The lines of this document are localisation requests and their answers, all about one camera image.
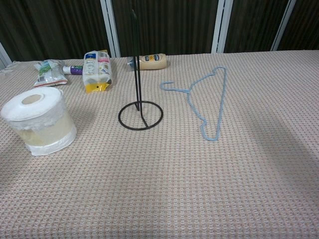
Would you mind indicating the green white crumpled bag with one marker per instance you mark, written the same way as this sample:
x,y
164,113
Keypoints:
x,y
48,73

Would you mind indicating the white metal frame post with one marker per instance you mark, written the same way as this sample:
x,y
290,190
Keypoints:
x,y
111,27
284,25
221,25
4,56

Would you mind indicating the beige waffle weave tablecloth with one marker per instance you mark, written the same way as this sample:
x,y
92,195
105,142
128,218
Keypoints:
x,y
174,186

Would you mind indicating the beige mayonnaise squeeze bottle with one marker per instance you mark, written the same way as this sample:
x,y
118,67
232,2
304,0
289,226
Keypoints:
x,y
154,62

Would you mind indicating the small white purple bottle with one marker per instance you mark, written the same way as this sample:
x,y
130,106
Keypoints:
x,y
73,70

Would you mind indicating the white yellow snack package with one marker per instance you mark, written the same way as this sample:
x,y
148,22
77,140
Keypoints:
x,y
96,72

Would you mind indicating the white toilet paper roll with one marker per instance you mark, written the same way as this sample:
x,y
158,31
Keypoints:
x,y
37,119

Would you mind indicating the dark pleated curtain panel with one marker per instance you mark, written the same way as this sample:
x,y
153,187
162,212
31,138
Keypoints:
x,y
49,27
254,25
306,25
174,25

